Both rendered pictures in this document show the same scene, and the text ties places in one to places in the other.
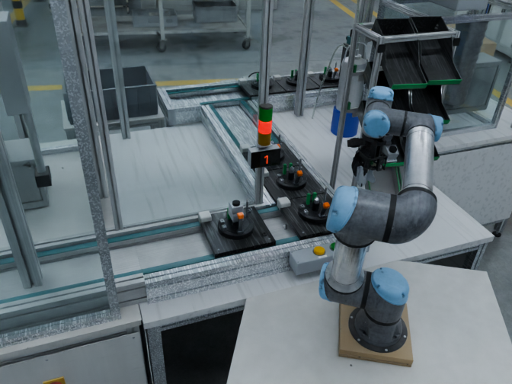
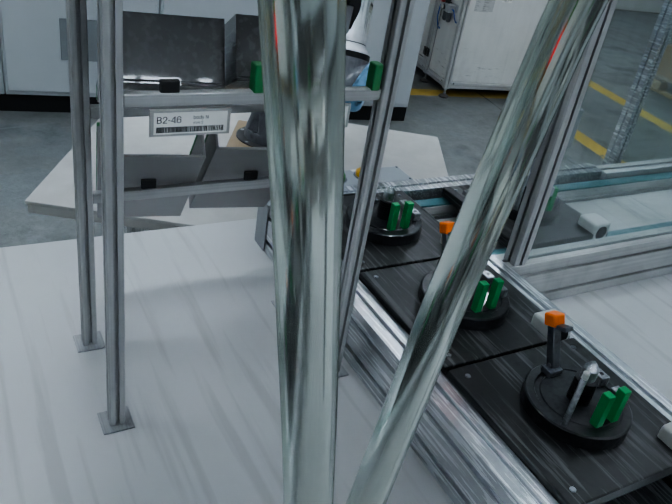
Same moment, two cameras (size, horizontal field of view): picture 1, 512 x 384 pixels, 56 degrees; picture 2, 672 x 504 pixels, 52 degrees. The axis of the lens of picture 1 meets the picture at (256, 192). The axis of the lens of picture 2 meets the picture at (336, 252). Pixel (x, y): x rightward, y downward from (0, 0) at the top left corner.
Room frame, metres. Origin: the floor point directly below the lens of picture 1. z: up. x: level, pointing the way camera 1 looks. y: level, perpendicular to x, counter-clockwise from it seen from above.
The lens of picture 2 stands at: (2.66, -0.54, 1.56)
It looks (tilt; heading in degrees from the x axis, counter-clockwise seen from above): 31 degrees down; 169
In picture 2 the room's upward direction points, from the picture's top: 10 degrees clockwise
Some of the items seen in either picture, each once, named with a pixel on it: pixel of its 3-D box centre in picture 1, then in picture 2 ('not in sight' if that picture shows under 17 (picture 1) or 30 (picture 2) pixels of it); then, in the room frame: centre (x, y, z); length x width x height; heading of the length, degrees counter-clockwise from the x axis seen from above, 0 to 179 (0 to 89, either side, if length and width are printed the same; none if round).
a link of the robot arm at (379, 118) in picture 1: (382, 120); not in sight; (1.29, -0.36, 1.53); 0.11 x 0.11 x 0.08; 76
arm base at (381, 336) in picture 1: (380, 318); (277, 119); (1.05, -0.42, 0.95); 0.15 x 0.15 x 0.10
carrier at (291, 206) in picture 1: (315, 204); (387, 205); (1.58, -0.24, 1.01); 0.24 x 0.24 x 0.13; 22
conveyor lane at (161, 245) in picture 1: (243, 234); (508, 241); (1.49, 0.04, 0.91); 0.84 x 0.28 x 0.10; 112
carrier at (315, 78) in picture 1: (330, 72); not in sight; (3.11, -0.46, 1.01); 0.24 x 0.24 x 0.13; 22
